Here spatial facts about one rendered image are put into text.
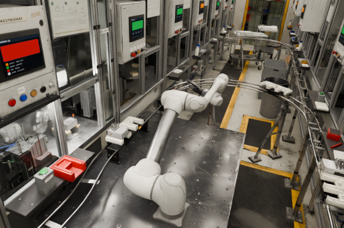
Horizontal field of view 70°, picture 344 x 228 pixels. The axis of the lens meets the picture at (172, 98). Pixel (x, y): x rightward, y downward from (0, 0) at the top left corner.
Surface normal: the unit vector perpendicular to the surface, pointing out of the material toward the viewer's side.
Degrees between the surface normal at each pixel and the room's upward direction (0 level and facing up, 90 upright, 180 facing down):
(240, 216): 0
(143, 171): 32
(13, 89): 90
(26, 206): 0
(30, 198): 0
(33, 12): 90
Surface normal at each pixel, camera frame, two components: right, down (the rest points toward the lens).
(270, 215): 0.05, -0.90
